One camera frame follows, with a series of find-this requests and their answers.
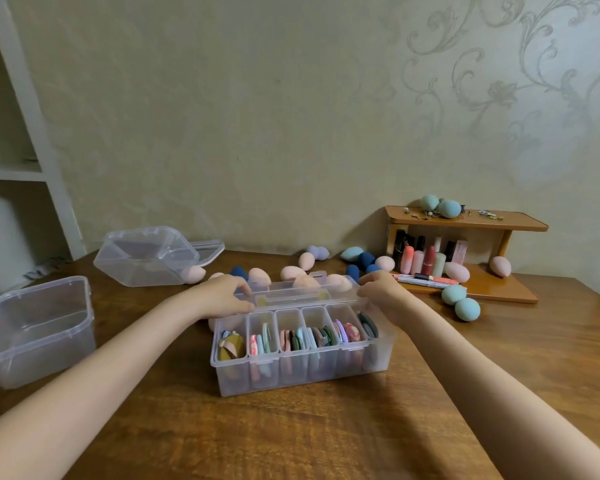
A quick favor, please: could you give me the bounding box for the person's left hand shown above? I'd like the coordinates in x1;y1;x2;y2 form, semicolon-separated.
195;273;256;321

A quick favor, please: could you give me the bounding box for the person's right hand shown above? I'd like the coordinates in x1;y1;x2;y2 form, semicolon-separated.
355;269;421;328

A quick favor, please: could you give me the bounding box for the group of beige egg sponges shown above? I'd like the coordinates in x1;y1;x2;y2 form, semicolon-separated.
179;251;397;333

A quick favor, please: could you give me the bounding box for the clear compartment organizer box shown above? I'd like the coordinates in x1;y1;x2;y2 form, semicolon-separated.
209;270;396;398

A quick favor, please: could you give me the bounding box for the clear square lidded container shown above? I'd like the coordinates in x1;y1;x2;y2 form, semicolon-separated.
0;275;97;391
93;225;226;288

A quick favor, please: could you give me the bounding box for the person's right forearm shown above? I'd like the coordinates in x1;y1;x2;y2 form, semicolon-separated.
395;299;600;480

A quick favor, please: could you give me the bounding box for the person's left forearm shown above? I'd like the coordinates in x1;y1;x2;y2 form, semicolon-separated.
0;289;211;480

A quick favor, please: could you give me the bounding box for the row of lipsticks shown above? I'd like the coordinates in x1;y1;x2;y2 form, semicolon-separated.
392;229;469;278

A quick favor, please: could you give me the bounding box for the pink white cosmetic pencil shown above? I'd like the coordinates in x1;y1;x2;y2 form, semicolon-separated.
392;273;459;286

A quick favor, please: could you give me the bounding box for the wooden two-tier cosmetic rack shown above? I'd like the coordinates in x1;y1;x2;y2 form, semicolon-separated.
383;205;549;305

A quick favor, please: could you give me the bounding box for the white shelving unit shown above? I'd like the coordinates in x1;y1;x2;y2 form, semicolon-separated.
0;0;87;291

